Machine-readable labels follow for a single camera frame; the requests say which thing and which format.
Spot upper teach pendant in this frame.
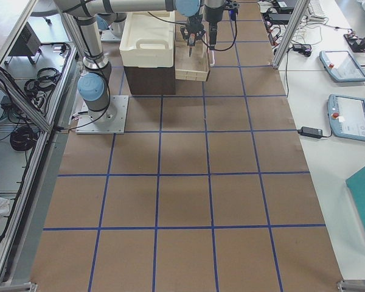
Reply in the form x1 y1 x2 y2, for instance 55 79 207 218
319 50 365 82

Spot teach pendant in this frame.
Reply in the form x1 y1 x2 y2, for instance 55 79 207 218
319 50 365 82
327 94 365 142

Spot aluminium frame post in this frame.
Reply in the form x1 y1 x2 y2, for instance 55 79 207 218
272 0 310 69

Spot grey electronics box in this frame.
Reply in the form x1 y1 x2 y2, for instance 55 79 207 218
4 22 41 64

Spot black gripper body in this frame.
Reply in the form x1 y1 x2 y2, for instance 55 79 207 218
180 15 205 37
204 0 225 24

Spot dark brown drawer cabinet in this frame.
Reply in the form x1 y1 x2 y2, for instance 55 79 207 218
124 66 176 96

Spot coiled black cables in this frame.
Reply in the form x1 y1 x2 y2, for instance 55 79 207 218
9 42 72 153

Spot cream plastic tray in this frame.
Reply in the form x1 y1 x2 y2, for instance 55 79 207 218
119 11 175 68

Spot lower teach pendant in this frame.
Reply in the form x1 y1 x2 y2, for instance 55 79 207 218
327 94 365 142

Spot wooden drawer with white handle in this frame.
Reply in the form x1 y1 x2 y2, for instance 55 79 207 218
175 32 210 82

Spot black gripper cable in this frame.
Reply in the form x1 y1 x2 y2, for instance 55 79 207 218
200 12 239 52

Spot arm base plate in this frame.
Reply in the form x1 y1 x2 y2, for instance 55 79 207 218
75 96 129 134

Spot grey orange scissors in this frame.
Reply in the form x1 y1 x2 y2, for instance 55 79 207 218
187 33 195 57

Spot black power adapter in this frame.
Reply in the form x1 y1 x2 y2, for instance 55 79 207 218
297 127 323 139

